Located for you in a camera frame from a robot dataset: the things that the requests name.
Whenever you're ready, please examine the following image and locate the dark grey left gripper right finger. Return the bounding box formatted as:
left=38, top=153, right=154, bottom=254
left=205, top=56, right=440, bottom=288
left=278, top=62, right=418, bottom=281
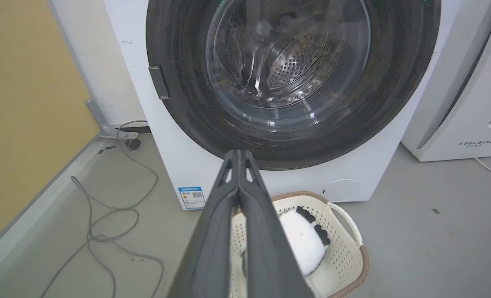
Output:
left=238, top=149, right=314, bottom=298

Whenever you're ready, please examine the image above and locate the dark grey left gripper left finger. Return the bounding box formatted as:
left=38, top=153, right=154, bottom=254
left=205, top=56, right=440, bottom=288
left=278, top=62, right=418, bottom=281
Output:
left=168, top=149, right=240, bottom=298

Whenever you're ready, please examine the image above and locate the white front-load washing machine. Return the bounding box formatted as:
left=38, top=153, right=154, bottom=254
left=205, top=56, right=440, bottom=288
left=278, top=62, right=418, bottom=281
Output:
left=103, top=0, right=491, bottom=210

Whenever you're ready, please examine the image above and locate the white and black plush toy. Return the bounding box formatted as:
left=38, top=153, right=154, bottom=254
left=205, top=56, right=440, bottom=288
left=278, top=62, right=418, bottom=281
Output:
left=241, top=206, right=331, bottom=276

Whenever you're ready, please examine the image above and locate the blue energy label sticker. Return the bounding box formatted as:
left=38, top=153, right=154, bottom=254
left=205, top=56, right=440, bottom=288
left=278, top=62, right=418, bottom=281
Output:
left=178, top=187, right=206, bottom=210

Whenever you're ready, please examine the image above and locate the cream perforated laundry basket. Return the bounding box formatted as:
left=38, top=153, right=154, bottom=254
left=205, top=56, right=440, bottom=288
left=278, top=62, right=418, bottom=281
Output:
left=229, top=191, right=370, bottom=298

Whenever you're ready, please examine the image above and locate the white Feelbird appliance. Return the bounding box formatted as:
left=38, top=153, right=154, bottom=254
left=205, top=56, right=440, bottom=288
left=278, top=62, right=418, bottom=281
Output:
left=401, top=0, right=491, bottom=162

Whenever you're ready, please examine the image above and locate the grey power cable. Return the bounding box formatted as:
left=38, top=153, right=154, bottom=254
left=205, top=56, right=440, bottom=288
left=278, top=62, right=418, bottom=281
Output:
left=41, top=120, right=165, bottom=298

